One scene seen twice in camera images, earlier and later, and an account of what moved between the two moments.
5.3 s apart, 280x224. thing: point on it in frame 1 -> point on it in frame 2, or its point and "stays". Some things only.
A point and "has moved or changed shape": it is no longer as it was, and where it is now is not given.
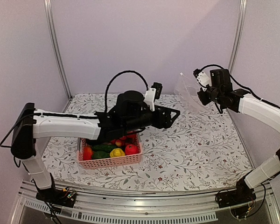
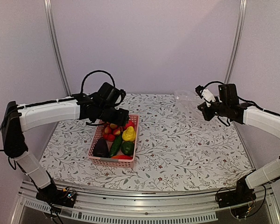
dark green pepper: [100, 154] -> [127, 148]
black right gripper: [205, 100] -> [208, 116]
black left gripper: [167, 122] -> [123, 118]
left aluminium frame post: [48, 5] stays
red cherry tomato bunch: [129, 139] has moved or changed shape
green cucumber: [103, 147] -> [115, 145]
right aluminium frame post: [237, 36] stays
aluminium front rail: [185, 206] stays
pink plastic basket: [108, 162] has moved or changed shape
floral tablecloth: [201, 149] stays
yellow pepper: [116, 152] -> [129, 134]
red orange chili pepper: [87, 153] -> [122, 157]
